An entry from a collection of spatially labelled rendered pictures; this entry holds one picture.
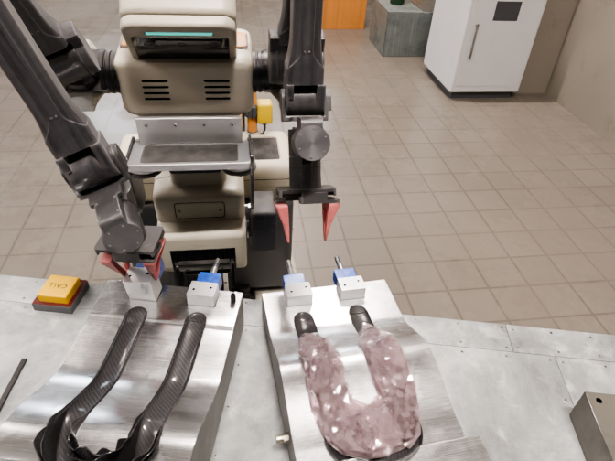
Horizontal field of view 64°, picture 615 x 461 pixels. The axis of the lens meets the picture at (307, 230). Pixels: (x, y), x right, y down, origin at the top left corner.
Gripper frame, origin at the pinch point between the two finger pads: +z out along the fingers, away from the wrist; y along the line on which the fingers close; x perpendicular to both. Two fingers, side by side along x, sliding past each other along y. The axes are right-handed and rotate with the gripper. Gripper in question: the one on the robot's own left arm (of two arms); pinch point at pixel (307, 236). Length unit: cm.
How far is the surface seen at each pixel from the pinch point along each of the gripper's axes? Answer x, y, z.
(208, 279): 4.3, -18.5, 8.2
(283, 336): -3.7, -5.3, 17.5
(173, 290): 4.1, -25.1, 9.9
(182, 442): -27.5, -21.2, 20.8
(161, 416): -21.9, -24.6, 20.2
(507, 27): 277, 196, -91
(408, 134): 251, 111, -14
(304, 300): 2.5, -0.4, 13.2
